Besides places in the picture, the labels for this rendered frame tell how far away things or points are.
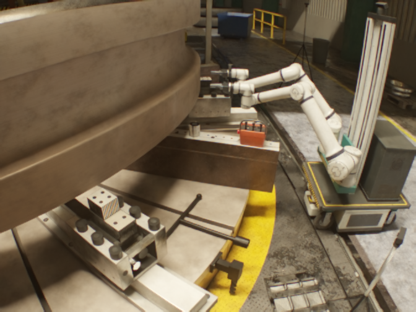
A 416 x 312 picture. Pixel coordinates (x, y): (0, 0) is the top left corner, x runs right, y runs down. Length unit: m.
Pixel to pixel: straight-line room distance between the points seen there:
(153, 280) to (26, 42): 1.26
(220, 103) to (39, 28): 2.37
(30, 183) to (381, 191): 2.48
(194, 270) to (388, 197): 1.74
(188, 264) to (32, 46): 1.45
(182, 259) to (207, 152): 0.87
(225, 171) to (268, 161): 0.34
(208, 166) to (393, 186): 1.58
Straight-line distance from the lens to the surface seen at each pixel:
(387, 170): 2.59
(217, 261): 1.94
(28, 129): 1.47
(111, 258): 1.48
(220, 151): 2.36
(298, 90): 2.19
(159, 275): 1.66
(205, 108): 3.26
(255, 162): 2.36
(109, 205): 1.55
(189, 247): 2.00
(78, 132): 1.54
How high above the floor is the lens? 1.77
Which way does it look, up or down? 31 degrees down
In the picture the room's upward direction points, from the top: 1 degrees clockwise
